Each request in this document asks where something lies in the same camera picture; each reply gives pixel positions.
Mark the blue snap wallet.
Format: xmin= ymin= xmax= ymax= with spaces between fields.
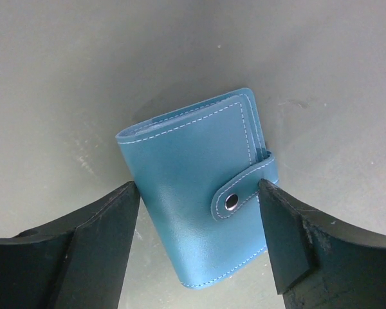
xmin=116 ymin=88 xmax=279 ymax=289

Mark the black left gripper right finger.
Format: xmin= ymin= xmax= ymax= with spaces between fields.
xmin=259 ymin=179 xmax=386 ymax=308

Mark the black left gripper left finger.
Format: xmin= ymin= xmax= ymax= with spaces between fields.
xmin=0 ymin=182 xmax=140 ymax=308

